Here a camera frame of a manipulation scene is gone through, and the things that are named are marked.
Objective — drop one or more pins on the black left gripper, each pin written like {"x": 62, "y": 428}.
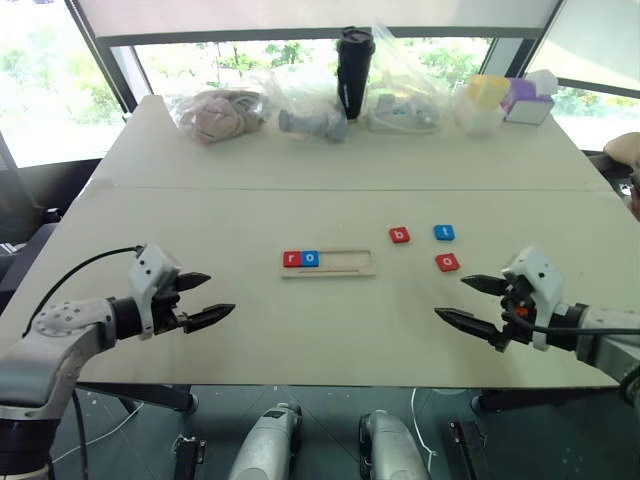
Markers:
{"x": 167, "y": 310}

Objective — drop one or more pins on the person's bare hand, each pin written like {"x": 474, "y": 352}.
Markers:
{"x": 636, "y": 195}

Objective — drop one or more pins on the blue letter tile o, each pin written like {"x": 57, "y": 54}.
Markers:
{"x": 310, "y": 258}

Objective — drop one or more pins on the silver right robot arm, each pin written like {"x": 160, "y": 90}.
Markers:
{"x": 605, "y": 340}

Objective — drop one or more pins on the red letter tile b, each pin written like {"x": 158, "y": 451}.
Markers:
{"x": 399, "y": 235}

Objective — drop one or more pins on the clear bag with white parts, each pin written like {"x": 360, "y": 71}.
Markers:
{"x": 405, "y": 100}

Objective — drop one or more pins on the purple and white tissue box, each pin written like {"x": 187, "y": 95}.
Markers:
{"x": 527, "y": 107}

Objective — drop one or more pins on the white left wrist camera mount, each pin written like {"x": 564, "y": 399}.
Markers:
{"x": 150, "y": 270}

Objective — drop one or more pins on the bagged yellow and white cups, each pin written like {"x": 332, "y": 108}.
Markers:
{"x": 482, "y": 102}

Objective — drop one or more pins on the black travel tumbler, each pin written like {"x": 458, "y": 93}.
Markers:
{"x": 355, "y": 75}

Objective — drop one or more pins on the wooden letter tray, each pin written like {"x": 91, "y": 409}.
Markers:
{"x": 371, "y": 270}

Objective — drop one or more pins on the silver robot leg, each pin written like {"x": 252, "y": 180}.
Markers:
{"x": 267, "y": 445}
{"x": 392, "y": 447}

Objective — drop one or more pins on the black metal floor bracket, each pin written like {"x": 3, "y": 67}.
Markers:
{"x": 467, "y": 450}
{"x": 190, "y": 457}

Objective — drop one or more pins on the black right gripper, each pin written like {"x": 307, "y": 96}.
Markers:
{"x": 516, "y": 300}

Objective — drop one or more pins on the wide white roller blind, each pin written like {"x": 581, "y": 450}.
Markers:
{"x": 300, "y": 15}

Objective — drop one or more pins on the narrow white roller blind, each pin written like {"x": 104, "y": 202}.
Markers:
{"x": 590, "y": 45}

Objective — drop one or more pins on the silver left robot leg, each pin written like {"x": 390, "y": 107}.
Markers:
{"x": 267, "y": 445}

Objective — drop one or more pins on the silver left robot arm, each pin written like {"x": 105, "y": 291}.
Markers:
{"x": 60, "y": 325}

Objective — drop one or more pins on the plastic bag with grey toy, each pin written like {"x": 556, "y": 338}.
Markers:
{"x": 310, "y": 117}

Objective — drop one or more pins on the plastic bag with pink plush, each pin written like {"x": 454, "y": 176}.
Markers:
{"x": 215, "y": 117}

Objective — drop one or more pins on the person's bare forearm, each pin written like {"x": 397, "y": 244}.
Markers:
{"x": 625, "y": 146}

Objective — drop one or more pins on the silver right robot leg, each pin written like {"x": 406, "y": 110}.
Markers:
{"x": 392, "y": 447}

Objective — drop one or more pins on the blue letter tile t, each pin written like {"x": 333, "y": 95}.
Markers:
{"x": 444, "y": 232}

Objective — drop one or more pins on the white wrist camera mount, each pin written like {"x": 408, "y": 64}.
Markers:
{"x": 542, "y": 280}
{"x": 150, "y": 270}

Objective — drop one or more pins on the black table leg bar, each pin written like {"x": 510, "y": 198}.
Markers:
{"x": 540, "y": 398}
{"x": 145, "y": 395}

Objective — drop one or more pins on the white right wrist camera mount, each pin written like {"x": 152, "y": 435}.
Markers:
{"x": 542, "y": 280}

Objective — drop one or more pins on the red letter tile r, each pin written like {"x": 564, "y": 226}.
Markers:
{"x": 291, "y": 259}

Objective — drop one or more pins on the red letter tile o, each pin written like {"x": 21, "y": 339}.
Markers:
{"x": 446, "y": 262}

